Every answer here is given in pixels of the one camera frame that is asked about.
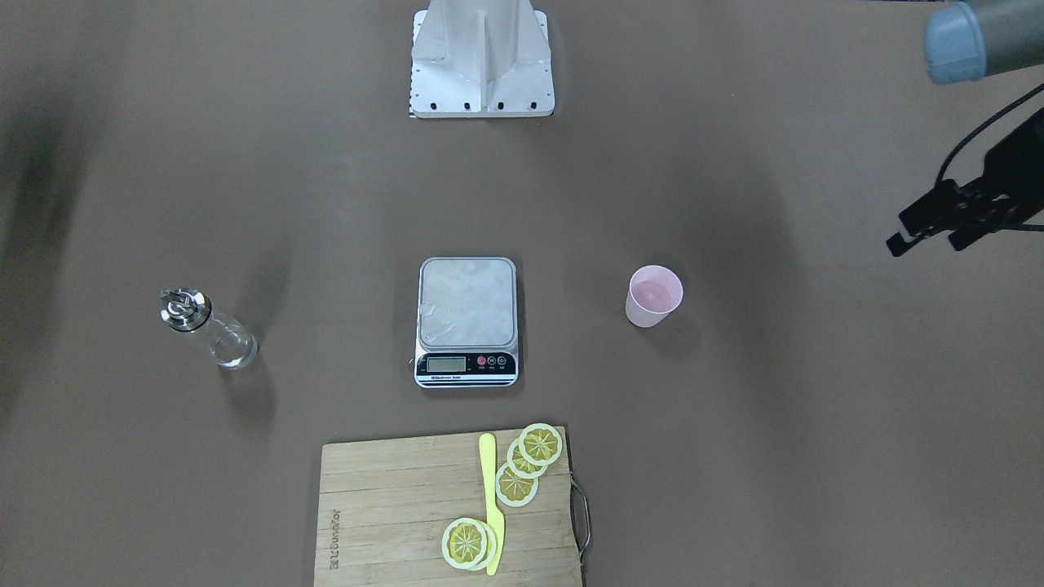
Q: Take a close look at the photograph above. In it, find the yellow plastic knife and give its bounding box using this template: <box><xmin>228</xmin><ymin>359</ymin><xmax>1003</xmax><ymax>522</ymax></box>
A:
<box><xmin>478</xmin><ymin>432</ymin><xmax>506</xmax><ymax>576</ymax></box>

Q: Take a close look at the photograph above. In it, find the silver digital kitchen scale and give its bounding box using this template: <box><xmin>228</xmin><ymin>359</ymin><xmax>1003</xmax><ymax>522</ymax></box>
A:
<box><xmin>414</xmin><ymin>256</ymin><xmax>520</xmax><ymax>390</ymax></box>

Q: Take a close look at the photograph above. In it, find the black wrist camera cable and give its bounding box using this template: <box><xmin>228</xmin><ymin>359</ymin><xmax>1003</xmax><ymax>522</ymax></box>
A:
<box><xmin>936</xmin><ymin>83</ymin><xmax>1044</xmax><ymax>184</ymax></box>

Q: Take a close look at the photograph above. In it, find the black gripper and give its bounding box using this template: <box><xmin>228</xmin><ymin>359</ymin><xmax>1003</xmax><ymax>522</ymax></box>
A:
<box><xmin>887</xmin><ymin>110</ymin><xmax>1043</xmax><ymax>258</ymax></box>

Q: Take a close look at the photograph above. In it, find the bamboo cutting board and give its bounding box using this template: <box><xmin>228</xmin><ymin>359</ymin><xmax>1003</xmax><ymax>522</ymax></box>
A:
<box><xmin>313</xmin><ymin>432</ymin><xmax>591</xmax><ymax>586</ymax></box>

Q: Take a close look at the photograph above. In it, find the glass sauce bottle steel spout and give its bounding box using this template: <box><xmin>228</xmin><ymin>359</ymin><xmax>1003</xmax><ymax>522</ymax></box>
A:
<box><xmin>160</xmin><ymin>289</ymin><xmax>259</xmax><ymax>370</ymax></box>

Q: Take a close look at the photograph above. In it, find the lemon slice far end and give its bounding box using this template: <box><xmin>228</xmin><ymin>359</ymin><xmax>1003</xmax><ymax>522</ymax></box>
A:
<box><xmin>518</xmin><ymin>422</ymin><xmax>564</xmax><ymax>467</ymax></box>

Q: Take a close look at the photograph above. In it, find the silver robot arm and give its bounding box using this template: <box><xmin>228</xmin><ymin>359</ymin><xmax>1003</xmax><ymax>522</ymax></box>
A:
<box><xmin>885</xmin><ymin>1</ymin><xmax>1043</xmax><ymax>258</ymax></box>

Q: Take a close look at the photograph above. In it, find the white pedestal column base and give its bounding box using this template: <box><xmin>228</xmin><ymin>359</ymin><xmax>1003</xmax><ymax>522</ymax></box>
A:
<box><xmin>408</xmin><ymin>1</ymin><xmax>556</xmax><ymax>119</ymax></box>

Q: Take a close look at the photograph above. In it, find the pink plastic cup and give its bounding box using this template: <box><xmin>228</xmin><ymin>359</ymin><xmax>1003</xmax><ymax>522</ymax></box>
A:
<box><xmin>624</xmin><ymin>265</ymin><xmax>683</xmax><ymax>328</ymax></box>

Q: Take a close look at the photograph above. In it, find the lemon slice near knife blade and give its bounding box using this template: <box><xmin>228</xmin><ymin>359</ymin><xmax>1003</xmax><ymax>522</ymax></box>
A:
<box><xmin>440</xmin><ymin>517</ymin><xmax>500</xmax><ymax>572</ymax></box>

